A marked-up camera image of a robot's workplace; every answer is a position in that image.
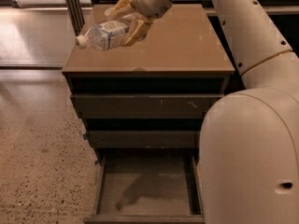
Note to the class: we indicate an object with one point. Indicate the brown drawer cabinet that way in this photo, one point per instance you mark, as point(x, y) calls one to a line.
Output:
point(181, 55)

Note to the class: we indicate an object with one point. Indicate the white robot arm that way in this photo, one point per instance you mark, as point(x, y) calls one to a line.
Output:
point(249, 140)

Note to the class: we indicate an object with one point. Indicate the metal window frame post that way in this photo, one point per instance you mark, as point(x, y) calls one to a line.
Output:
point(76, 15)

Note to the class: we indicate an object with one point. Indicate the top drawer front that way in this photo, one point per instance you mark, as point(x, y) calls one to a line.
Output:
point(190, 106)

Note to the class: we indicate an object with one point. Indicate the white ceramic bowl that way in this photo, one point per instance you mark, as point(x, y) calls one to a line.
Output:
point(108, 11)

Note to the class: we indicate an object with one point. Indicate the middle drawer front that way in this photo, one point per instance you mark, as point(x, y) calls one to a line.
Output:
point(143, 139)

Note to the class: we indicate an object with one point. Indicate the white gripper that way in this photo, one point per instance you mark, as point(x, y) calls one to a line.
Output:
point(149, 1)

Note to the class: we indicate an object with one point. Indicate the open bottom drawer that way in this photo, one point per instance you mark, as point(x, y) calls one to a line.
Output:
point(148, 190)

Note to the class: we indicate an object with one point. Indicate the clear blue-labelled plastic bottle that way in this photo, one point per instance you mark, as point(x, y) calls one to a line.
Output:
point(106, 35)

